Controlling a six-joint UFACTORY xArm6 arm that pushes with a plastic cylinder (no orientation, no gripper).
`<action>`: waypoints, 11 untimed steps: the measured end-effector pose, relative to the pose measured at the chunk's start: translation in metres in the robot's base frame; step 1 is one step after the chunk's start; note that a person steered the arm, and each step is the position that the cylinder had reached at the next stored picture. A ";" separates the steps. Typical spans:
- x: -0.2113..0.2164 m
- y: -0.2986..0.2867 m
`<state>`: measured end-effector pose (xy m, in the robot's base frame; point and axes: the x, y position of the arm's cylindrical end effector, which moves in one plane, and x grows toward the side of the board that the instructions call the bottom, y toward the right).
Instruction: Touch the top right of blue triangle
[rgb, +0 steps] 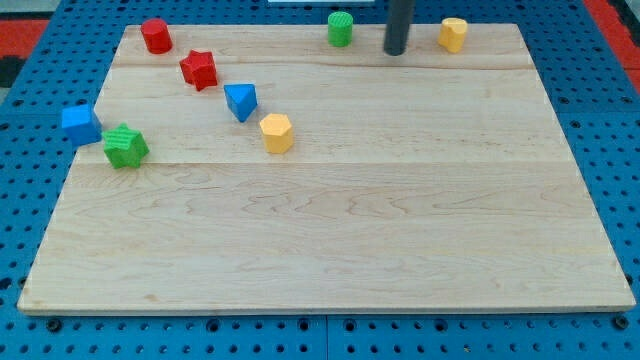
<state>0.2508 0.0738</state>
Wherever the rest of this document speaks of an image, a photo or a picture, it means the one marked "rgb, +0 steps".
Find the blue triangle block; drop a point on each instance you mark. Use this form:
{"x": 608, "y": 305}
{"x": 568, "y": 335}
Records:
{"x": 241, "y": 100}

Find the yellow hexagon block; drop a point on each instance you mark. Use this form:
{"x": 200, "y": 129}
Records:
{"x": 277, "y": 133}

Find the light wooden board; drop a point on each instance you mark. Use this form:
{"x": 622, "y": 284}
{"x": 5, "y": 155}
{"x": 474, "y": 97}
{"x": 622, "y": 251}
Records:
{"x": 429, "y": 183}

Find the green cylinder block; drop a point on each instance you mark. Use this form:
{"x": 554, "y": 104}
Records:
{"x": 340, "y": 24}

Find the red star block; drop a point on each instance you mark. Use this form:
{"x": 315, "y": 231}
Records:
{"x": 199, "y": 69}

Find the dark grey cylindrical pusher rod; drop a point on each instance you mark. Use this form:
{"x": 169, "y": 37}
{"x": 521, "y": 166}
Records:
{"x": 399, "y": 20}

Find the green star block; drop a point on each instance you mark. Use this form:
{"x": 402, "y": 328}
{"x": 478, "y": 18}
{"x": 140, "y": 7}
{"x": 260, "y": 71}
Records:
{"x": 124, "y": 147}

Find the red cylinder block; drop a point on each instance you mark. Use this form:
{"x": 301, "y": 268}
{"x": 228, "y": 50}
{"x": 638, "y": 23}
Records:
{"x": 156, "y": 36}

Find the blue cube block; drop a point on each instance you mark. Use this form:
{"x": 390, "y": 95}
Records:
{"x": 81, "y": 125}

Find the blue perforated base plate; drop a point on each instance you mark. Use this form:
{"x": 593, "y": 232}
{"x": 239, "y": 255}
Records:
{"x": 56, "y": 53}

